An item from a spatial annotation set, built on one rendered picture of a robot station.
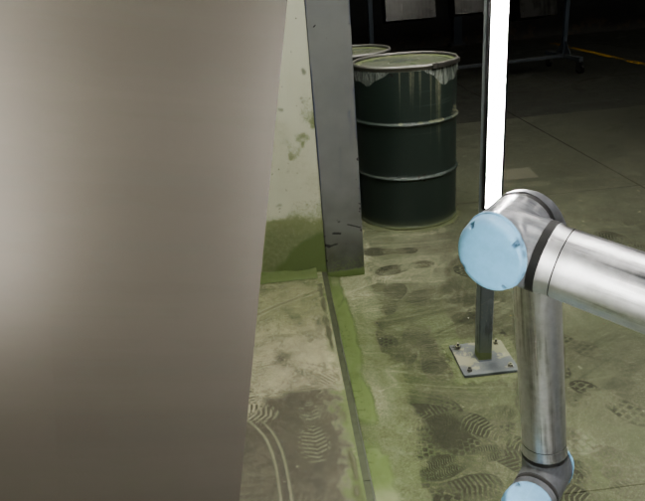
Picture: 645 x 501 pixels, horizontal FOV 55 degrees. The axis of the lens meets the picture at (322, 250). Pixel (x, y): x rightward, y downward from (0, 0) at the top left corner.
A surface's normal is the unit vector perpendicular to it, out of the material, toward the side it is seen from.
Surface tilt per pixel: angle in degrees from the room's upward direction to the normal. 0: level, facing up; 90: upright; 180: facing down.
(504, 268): 88
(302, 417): 0
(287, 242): 90
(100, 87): 90
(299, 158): 90
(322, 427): 0
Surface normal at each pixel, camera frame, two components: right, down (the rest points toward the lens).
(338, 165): 0.08, 0.40
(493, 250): -0.69, 0.32
